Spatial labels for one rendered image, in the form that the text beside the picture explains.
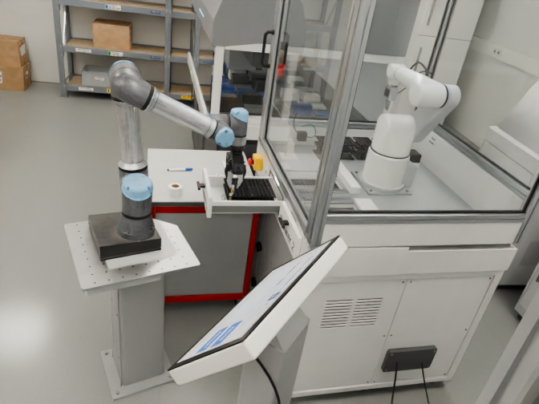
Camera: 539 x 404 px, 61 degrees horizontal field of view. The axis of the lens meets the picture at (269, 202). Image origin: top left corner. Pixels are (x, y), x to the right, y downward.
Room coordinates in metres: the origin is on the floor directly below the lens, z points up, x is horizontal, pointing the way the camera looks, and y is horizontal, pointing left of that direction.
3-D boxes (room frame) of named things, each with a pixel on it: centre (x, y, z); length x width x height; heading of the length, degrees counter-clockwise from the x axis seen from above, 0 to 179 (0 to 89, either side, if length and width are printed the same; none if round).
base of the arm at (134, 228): (1.54, 0.52, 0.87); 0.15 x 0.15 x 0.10
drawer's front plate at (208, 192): (1.86, 0.30, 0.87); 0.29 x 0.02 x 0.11; 17
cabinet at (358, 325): (2.04, -0.48, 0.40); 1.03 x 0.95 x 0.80; 17
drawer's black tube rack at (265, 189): (1.91, 0.10, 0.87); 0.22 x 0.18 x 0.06; 107
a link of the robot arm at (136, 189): (1.55, 0.52, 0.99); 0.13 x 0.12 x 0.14; 23
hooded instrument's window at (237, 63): (3.69, 0.15, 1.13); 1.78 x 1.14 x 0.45; 17
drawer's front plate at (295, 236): (1.65, -0.10, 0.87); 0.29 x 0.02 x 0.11; 17
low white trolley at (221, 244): (2.25, 0.40, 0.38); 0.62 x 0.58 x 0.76; 17
